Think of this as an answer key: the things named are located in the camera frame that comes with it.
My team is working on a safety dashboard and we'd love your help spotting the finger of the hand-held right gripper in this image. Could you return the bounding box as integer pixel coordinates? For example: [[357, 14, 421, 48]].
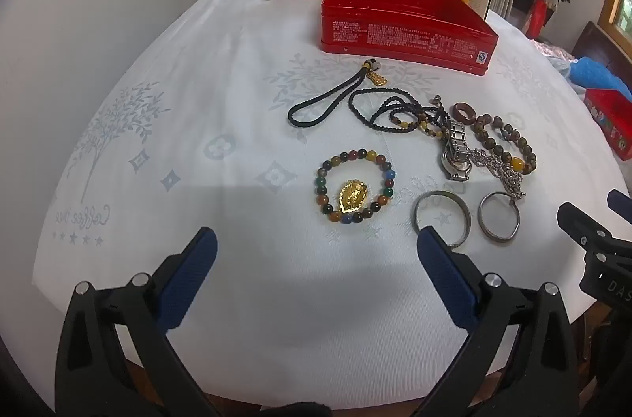
[[607, 189, 632, 214], [557, 201, 632, 256]]

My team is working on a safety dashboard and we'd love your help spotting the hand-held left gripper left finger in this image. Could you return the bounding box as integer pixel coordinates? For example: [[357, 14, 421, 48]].
[[54, 227, 223, 417]]

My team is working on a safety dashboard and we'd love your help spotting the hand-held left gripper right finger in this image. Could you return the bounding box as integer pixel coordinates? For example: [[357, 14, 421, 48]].
[[415, 226, 579, 417]]

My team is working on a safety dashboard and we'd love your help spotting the brown bead bracelet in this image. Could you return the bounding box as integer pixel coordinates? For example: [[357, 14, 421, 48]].
[[470, 113, 538, 175]]

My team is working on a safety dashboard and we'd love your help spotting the silver ball chain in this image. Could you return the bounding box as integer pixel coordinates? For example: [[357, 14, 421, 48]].
[[466, 148, 527, 201]]

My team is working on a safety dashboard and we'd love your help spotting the gold pendant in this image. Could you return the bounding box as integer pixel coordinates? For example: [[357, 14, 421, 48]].
[[337, 180, 369, 213]]

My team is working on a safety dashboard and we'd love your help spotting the silver metal wristwatch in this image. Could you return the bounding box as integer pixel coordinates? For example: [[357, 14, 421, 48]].
[[439, 118, 474, 182]]

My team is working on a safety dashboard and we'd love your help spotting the brown wooden ring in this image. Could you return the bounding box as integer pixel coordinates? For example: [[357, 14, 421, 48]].
[[453, 102, 476, 125]]

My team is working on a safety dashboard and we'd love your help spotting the multicolour bead bracelet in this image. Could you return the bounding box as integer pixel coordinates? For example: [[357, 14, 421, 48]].
[[314, 147, 398, 225]]

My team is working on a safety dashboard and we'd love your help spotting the black bead necklace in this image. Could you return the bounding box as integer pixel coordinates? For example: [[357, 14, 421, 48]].
[[347, 88, 452, 137]]

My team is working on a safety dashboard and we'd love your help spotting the black cord with gold charm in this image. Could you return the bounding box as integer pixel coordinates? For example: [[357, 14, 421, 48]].
[[288, 58, 391, 130]]

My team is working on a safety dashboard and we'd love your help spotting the red tin box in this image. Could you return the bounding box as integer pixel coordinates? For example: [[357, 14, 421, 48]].
[[318, 0, 499, 77]]

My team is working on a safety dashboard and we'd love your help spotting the thin silver bangle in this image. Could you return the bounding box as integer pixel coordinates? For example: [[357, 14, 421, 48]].
[[412, 189, 472, 248]]

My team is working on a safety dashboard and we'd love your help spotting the thick dark silver bangle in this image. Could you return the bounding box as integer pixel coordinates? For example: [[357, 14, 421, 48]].
[[477, 191, 521, 243]]

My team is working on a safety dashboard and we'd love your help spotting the red printed box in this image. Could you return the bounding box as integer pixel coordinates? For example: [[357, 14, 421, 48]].
[[583, 88, 632, 160]]

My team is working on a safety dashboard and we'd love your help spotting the blue cloth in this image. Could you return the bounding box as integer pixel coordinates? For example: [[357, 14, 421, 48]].
[[567, 56, 632, 100]]

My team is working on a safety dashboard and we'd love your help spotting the white patterned tablecloth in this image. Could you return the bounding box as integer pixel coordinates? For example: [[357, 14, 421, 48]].
[[32, 0, 630, 408]]

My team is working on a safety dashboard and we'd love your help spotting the pink plastic bag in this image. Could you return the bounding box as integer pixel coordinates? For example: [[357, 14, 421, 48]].
[[530, 39, 576, 63]]

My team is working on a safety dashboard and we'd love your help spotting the small wooden framed window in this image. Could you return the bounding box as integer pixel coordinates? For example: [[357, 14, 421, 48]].
[[597, 0, 632, 43]]

